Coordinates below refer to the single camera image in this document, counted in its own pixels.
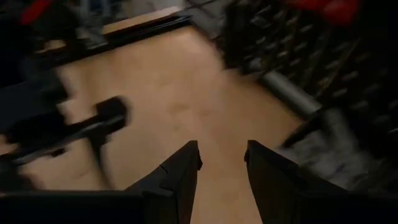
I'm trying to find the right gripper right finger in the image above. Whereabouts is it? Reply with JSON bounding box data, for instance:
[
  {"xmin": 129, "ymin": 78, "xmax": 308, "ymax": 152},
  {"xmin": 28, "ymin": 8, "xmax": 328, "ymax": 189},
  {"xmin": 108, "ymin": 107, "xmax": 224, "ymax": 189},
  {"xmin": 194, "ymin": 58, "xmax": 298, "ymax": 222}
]
[{"xmin": 244, "ymin": 139, "xmax": 398, "ymax": 224}]

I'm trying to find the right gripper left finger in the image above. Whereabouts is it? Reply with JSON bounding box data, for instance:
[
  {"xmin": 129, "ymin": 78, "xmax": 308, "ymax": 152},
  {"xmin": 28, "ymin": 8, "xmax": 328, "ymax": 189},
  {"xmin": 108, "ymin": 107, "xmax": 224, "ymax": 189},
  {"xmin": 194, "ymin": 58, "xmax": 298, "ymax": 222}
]
[{"xmin": 0, "ymin": 139, "xmax": 203, "ymax": 224}]

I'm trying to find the black pegboard tool cart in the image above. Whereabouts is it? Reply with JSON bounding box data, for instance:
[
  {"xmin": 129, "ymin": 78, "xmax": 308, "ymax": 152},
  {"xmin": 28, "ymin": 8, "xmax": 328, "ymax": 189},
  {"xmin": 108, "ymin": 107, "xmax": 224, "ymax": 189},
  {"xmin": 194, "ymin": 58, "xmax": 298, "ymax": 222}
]
[{"xmin": 217, "ymin": 0, "xmax": 398, "ymax": 162}]

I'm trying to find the black aluminium table frame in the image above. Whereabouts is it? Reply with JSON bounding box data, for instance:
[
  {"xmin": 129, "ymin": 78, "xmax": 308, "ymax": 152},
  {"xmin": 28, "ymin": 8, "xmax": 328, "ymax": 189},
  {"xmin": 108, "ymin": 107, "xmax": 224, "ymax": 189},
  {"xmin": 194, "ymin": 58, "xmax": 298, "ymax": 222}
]
[{"xmin": 30, "ymin": 14, "xmax": 193, "ymax": 71}]

